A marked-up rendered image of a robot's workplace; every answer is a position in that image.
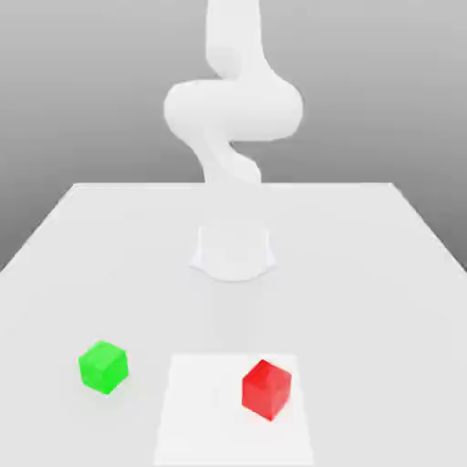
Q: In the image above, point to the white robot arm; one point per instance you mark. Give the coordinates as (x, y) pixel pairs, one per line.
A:
(233, 109)

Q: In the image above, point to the small red cube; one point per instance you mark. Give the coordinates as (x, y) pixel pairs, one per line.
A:
(266, 390)

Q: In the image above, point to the small green cube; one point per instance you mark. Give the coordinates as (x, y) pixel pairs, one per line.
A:
(103, 366)

